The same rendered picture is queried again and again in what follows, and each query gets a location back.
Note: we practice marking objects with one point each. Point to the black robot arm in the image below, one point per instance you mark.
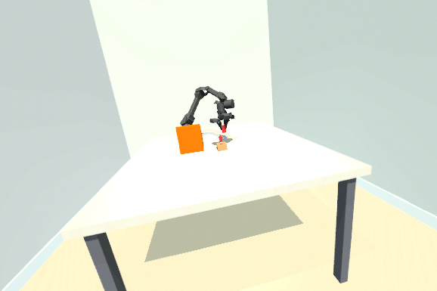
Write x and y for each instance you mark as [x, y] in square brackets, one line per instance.
[199, 93]

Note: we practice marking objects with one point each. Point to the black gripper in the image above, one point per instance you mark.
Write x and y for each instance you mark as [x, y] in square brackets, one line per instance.
[218, 121]

